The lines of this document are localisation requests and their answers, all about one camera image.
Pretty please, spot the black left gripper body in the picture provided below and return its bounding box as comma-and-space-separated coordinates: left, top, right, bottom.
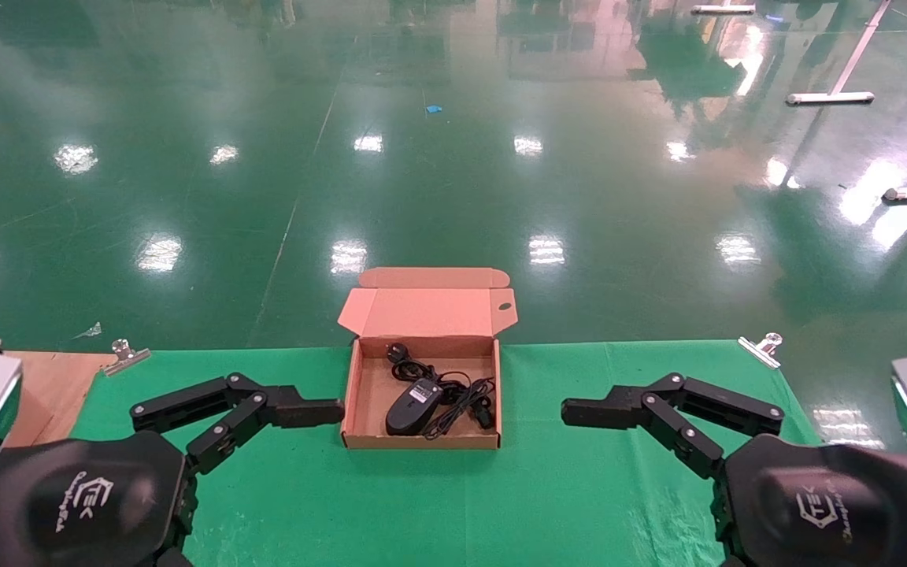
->
0, 431, 198, 567

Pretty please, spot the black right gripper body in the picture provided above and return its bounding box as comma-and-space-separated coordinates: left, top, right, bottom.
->
712, 432, 907, 567

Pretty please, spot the black wired computer mouse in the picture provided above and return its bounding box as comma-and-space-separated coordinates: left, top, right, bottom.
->
387, 341, 497, 432

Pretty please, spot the brown cardboard box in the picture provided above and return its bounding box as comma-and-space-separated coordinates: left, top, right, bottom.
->
337, 266, 519, 451

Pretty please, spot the silver metal binder clip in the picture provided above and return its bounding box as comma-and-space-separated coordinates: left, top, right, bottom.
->
738, 332, 783, 369
103, 339, 151, 377

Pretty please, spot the green table cloth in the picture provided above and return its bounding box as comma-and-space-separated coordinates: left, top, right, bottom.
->
68, 340, 823, 567

